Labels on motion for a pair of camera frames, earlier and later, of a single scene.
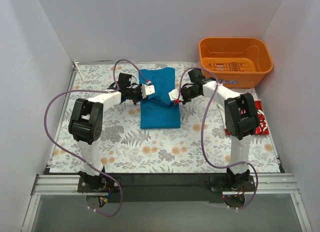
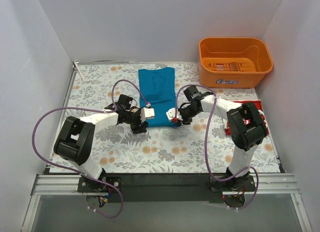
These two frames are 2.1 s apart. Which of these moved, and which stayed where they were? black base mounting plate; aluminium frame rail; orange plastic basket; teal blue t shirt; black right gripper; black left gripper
Moved: black right gripper; black left gripper
Stayed: orange plastic basket; black base mounting plate; aluminium frame rail; teal blue t shirt
